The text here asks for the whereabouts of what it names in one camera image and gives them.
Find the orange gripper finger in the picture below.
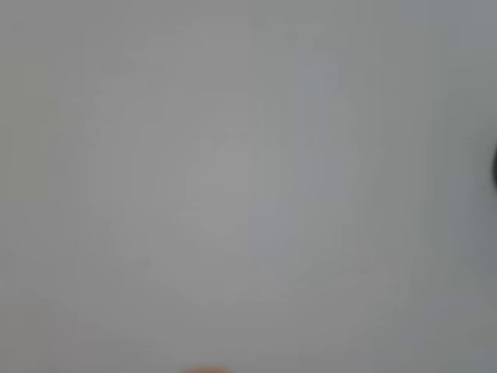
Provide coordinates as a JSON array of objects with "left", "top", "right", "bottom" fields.
[{"left": 177, "top": 366, "right": 235, "bottom": 373}]

